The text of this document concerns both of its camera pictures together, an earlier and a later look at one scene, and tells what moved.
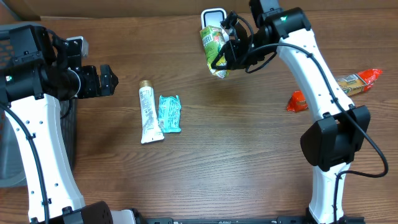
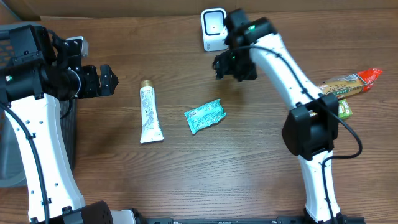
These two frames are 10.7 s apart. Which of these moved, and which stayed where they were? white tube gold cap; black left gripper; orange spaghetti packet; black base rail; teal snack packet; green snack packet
Moved: green snack packet; teal snack packet
Stayed: black left gripper; white tube gold cap; black base rail; orange spaghetti packet
